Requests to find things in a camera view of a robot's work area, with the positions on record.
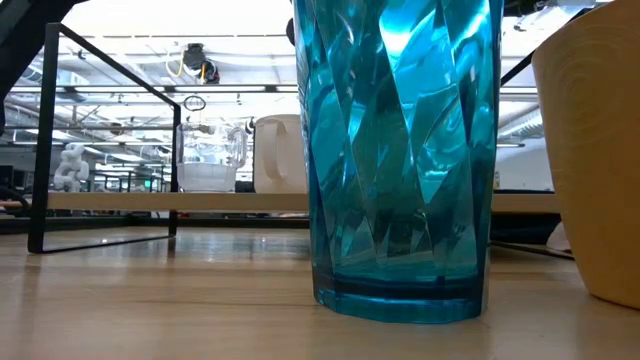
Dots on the white ceramic mug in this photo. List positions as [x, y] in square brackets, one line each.
[295, 165]

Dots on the blue faceted plastic tumbler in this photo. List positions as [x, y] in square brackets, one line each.
[400, 200]

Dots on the wooden shelf with black frame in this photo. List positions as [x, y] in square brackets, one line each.
[150, 201]

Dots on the navy blue cloth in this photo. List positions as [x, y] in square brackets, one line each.
[520, 230]

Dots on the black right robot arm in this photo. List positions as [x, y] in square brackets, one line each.
[525, 6]

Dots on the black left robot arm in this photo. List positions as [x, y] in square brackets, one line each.
[25, 30]

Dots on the white robot figure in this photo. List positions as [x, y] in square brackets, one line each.
[70, 170]

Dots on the pink cloth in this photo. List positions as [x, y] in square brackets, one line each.
[559, 242]

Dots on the black metal table frame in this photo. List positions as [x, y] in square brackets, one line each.
[100, 222]

